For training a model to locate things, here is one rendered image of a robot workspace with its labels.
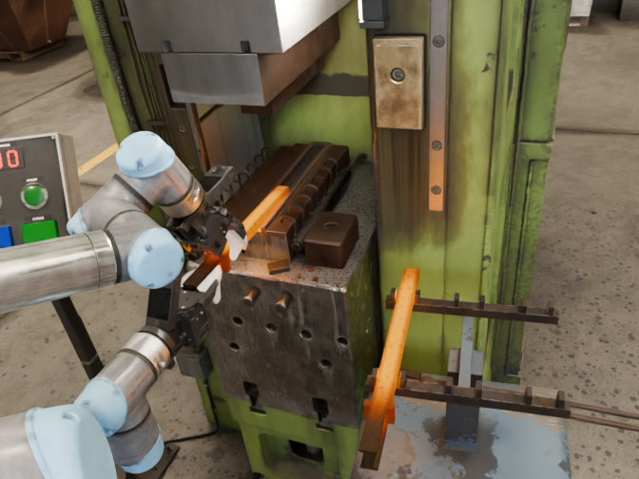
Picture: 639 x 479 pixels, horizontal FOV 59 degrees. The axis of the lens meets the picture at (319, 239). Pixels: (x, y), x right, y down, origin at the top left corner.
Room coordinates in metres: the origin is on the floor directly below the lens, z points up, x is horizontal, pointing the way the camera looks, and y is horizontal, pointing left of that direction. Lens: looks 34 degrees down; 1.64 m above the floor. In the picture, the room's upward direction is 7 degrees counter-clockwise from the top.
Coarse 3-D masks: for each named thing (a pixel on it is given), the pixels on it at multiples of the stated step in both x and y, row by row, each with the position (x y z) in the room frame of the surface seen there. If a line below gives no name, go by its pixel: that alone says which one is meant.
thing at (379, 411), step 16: (416, 272) 0.88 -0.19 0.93; (400, 288) 0.84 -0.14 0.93; (400, 304) 0.79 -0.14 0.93; (400, 320) 0.75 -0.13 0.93; (400, 336) 0.71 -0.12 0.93; (384, 352) 0.68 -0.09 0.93; (400, 352) 0.68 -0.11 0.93; (384, 368) 0.64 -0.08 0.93; (384, 384) 0.61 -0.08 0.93; (368, 400) 0.58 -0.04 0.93; (384, 400) 0.58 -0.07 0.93; (368, 416) 0.54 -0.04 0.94; (384, 416) 0.54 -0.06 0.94; (368, 432) 0.52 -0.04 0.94; (384, 432) 0.54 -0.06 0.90; (368, 448) 0.49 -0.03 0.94; (368, 464) 0.49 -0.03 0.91
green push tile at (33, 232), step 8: (24, 224) 1.07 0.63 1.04; (32, 224) 1.07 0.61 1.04; (40, 224) 1.07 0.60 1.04; (48, 224) 1.07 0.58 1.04; (56, 224) 1.07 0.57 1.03; (24, 232) 1.06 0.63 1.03; (32, 232) 1.06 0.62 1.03; (40, 232) 1.06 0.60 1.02; (48, 232) 1.06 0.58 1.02; (56, 232) 1.06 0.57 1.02; (24, 240) 1.06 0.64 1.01; (32, 240) 1.05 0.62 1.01; (40, 240) 1.05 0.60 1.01
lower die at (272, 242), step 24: (312, 144) 1.39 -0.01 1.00; (264, 168) 1.32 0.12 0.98; (288, 168) 1.29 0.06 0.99; (312, 168) 1.26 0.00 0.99; (336, 168) 1.28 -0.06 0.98; (240, 192) 1.21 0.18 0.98; (264, 192) 1.18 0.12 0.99; (288, 192) 1.15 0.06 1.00; (312, 192) 1.15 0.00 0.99; (240, 216) 1.08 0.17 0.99; (264, 240) 1.01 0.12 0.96; (288, 240) 0.99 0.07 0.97
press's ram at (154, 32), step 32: (128, 0) 1.09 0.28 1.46; (160, 0) 1.06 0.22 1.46; (192, 0) 1.03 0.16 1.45; (224, 0) 1.01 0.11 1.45; (256, 0) 0.98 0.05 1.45; (288, 0) 1.01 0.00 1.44; (320, 0) 1.14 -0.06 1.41; (160, 32) 1.07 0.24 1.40; (192, 32) 1.04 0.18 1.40; (224, 32) 1.01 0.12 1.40; (256, 32) 0.99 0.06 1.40; (288, 32) 1.00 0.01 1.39
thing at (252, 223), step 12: (276, 192) 1.14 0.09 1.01; (264, 204) 1.08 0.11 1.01; (276, 204) 1.09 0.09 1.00; (252, 216) 1.03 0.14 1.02; (264, 216) 1.04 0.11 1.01; (252, 228) 0.99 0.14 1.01; (228, 252) 0.90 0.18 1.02; (204, 264) 0.86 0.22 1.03; (216, 264) 0.86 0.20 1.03; (228, 264) 0.88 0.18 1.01; (192, 276) 0.82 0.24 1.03; (204, 276) 0.82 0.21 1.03; (192, 288) 0.80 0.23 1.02
